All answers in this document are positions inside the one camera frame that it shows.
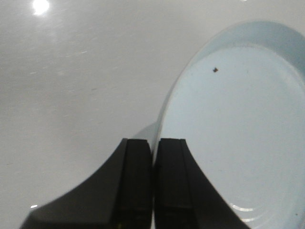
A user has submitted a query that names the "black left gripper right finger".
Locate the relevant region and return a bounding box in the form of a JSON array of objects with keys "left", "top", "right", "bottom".
[{"left": 154, "top": 138, "right": 248, "bottom": 229}]

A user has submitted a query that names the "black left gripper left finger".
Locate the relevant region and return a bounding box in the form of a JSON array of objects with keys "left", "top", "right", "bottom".
[{"left": 21, "top": 138, "right": 153, "bottom": 229}]

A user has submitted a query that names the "light blue plate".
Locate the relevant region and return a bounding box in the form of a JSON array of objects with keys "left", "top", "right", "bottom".
[{"left": 135, "top": 21, "right": 305, "bottom": 229}]

